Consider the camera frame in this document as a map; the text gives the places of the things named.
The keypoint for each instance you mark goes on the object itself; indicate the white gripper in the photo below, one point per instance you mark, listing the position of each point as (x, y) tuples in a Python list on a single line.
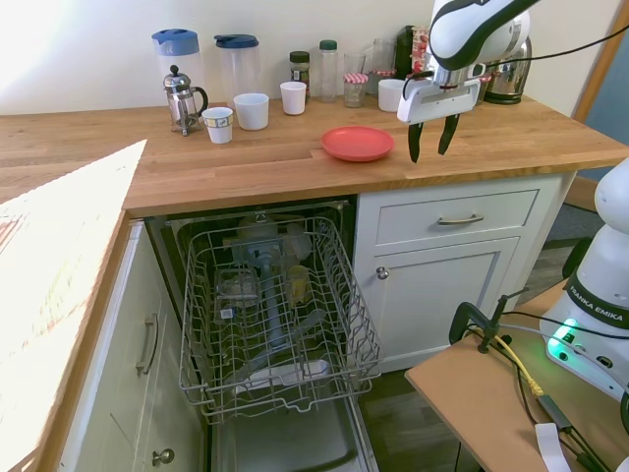
[(437, 100)]

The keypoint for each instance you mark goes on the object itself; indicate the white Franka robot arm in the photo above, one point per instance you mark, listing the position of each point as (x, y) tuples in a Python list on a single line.
[(462, 29)]

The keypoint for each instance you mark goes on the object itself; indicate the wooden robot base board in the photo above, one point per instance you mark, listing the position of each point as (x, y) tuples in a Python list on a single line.
[(481, 393)]

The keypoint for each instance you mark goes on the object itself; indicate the steel dishwasher door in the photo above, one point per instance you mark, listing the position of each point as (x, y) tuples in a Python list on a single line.
[(290, 442)]

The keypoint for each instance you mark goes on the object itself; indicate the white ceramic bowl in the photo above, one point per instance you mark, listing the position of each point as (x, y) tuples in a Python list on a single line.
[(390, 96)]

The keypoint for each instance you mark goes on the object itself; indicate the glass jar gingham lid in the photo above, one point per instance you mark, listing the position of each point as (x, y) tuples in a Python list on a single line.
[(355, 91), (381, 75)]

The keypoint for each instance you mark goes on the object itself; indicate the red printed carton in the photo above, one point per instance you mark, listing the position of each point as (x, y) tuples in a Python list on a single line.
[(420, 49)]

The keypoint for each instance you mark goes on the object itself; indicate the black box container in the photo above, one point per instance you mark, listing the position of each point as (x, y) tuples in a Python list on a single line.
[(404, 51)]

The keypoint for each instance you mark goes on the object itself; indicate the stainless steel kettle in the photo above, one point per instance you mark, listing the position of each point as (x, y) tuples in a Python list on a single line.
[(508, 78)]

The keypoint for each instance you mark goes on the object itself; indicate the tall empty glass jar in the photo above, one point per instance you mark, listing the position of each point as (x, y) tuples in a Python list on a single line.
[(384, 53)]

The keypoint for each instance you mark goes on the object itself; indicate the clear drinking glass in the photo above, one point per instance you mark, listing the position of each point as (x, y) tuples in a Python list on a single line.
[(354, 63)]

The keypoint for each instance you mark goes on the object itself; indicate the clear bottle green lid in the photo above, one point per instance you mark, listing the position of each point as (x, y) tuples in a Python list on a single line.
[(328, 74)]

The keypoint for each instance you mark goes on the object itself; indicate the round metal cabinet knob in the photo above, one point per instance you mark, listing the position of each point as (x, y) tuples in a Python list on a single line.
[(382, 272), (163, 457)]

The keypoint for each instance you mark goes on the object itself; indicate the white ribbed cup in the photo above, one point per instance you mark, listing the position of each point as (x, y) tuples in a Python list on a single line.
[(293, 98)]

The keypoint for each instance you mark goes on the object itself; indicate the coffee jar black lid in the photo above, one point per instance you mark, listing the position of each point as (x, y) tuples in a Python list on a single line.
[(299, 69)]

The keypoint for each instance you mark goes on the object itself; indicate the black metal clamp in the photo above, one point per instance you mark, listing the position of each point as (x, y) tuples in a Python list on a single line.
[(459, 319)]

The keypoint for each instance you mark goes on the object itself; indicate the white ceramic mug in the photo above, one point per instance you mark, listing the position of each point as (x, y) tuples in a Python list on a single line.
[(251, 113)]

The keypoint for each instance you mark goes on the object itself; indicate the yellow plastic cup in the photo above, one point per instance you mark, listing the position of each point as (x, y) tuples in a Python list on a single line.
[(298, 285)]

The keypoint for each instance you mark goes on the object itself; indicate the clear pitcher dark blue lid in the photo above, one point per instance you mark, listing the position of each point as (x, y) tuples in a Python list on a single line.
[(237, 69)]

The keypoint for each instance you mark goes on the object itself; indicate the small patterned paper cup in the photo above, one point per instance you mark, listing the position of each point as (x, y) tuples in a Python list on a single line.
[(217, 125)]

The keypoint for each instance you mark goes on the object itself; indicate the clear plastic container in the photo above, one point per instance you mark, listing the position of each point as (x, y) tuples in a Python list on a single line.
[(236, 292)]

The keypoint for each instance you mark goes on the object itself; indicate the glass French press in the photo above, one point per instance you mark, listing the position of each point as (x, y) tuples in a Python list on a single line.
[(183, 103)]

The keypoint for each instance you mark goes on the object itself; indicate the clear pitcher light blue lid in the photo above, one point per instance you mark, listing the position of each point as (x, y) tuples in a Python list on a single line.
[(174, 41)]

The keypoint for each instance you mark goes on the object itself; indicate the white paper strip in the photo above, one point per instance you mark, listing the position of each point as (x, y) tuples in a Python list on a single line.
[(550, 445)]

